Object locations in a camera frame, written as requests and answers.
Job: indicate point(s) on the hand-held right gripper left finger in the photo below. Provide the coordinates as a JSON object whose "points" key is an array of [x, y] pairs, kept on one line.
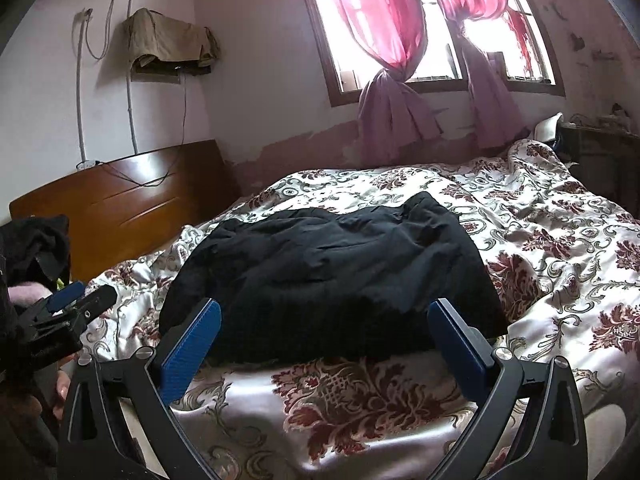
{"points": [[192, 350]]}

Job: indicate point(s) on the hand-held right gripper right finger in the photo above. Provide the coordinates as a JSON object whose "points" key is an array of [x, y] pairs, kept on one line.
{"points": [[457, 350]]}

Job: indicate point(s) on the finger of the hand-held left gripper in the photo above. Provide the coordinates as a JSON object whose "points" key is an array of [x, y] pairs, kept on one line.
{"points": [[66, 296], [97, 297]]}

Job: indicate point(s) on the black padded jacket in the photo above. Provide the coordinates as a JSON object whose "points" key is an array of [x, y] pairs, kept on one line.
{"points": [[330, 280]]}

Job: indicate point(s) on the person's left forearm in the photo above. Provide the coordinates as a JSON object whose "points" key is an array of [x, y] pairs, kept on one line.
{"points": [[25, 425]]}

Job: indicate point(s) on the person's left hand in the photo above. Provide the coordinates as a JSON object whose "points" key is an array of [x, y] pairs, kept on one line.
{"points": [[61, 392]]}

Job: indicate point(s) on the dark cloth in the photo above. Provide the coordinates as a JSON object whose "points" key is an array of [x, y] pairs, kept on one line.
{"points": [[40, 245]]}

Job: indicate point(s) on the wooden headboard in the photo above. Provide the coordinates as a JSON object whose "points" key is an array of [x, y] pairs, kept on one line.
{"points": [[125, 205]]}

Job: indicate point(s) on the floral satin blanket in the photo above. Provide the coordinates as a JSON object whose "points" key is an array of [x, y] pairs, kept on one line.
{"points": [[550, 260]]}

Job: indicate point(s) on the white conduit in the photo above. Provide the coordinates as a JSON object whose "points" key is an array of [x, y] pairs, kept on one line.
{"points": [[80, 90]]}

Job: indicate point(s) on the white pipe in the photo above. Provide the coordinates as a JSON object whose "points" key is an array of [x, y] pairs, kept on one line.
{"points": [[131, 85]]}

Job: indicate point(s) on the white chair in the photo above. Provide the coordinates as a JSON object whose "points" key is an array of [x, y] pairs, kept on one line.
{"points": [[547, 132]]}

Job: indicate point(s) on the cluttered wooden side table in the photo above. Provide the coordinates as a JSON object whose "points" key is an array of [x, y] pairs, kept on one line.
{"points": [[605, 150]]}

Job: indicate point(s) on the pink curtain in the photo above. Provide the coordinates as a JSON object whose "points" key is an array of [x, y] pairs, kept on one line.
{"points": [[385, 60], [487, 95]]}

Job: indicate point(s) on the beige cloth cover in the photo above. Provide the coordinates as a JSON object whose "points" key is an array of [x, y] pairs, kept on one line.
{"points": [[170, 35]]}

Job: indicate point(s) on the wooden framed window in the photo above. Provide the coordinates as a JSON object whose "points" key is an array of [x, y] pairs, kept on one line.
{"points": [[445, 35]]}

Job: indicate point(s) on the wall socket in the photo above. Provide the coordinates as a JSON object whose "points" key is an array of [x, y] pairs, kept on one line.
{"points": [[86, 164]]}

